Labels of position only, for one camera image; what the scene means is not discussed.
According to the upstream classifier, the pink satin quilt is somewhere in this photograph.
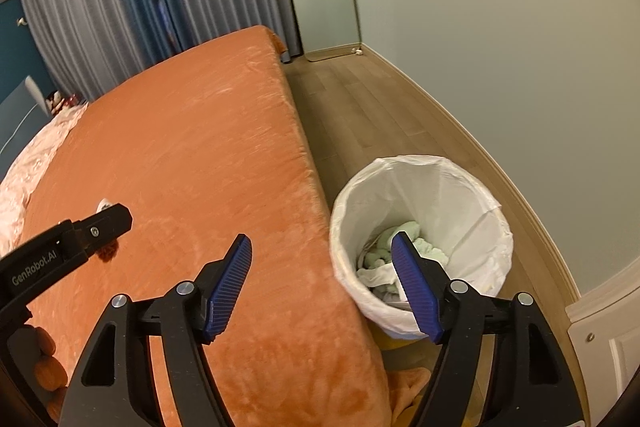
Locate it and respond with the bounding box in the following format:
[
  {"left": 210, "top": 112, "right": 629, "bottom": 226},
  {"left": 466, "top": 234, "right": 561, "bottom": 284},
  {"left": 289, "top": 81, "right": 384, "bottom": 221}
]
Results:
[{"left": 0, "top": 102, "right": 90, "bottom": 258}]

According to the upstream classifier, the orange plush bed blanket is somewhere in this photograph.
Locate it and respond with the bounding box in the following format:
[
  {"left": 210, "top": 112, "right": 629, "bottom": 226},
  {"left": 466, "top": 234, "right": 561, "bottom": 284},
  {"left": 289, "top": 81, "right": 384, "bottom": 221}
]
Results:
[{"left": 20, "top": 25, "right": 435, "bottom": 427}]

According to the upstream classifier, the trash bin with white liner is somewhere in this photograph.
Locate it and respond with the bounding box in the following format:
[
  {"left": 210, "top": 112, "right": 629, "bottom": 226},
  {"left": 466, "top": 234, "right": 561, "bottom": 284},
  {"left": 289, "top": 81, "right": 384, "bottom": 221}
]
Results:
[{"left": 330, "top": 154, "right": 515, "bottom": 348}]

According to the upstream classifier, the person's left hand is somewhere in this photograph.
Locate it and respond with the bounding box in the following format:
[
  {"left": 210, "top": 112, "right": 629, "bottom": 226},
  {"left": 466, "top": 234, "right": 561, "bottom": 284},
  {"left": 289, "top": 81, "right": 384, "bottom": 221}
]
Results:
[{"left": 20, "top": 327, "right": 69, "bottom": 414}]

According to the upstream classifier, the small stuffed toy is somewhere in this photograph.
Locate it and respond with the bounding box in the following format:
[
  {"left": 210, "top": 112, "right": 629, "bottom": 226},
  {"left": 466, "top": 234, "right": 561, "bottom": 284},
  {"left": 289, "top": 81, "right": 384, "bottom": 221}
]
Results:
[{"left": 47, "top": 90, "right": 82, "bottom": 114}]

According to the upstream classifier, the blue padded headboard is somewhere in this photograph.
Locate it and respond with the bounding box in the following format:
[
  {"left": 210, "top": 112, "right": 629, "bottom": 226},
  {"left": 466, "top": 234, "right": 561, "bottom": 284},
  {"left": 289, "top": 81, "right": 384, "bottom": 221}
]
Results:
[{"left": 0, "top": 77, "right": 57, "bottom": 178}]

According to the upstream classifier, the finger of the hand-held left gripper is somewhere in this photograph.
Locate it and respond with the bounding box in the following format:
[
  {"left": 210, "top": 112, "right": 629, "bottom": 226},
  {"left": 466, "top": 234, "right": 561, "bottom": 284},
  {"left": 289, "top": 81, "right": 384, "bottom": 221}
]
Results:
[{"left": 73, "top": 203, "right": 134, "bottom": 259}]

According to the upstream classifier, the grey sheer curtain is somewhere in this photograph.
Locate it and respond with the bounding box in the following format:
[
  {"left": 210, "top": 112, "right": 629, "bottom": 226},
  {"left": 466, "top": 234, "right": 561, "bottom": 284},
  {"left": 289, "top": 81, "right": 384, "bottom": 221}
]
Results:
[{"left": 22, "top": 0, "right": 177, "bottom": 104}]

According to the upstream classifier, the white cabinet door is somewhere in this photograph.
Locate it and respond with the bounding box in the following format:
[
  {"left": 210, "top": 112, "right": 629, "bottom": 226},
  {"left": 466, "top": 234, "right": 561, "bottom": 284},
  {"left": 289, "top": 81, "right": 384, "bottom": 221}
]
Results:
[{"left": 565, "top": 276, "right": 640, "bottom": 427}]

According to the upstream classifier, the green plush scrunchie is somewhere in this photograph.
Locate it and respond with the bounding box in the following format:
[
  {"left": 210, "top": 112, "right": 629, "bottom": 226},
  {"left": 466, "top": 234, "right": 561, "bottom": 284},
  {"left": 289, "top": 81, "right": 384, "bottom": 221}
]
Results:
[{"left": 361, "top": 220, "right": 452, "bottom": 304}]

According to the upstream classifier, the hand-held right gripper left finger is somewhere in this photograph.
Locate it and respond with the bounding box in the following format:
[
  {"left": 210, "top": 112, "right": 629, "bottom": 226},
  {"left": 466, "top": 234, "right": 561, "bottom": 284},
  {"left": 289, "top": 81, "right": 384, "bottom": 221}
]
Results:
[{"left": 59, "top": 234, "right": 253, "bottom": 427}]

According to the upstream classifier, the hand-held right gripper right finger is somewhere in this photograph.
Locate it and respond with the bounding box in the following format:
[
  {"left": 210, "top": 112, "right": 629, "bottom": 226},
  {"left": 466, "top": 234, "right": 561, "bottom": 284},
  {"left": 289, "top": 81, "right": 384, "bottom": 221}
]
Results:
[{"left": 391, "top": 231, "right": 588, "bottom": 427}]

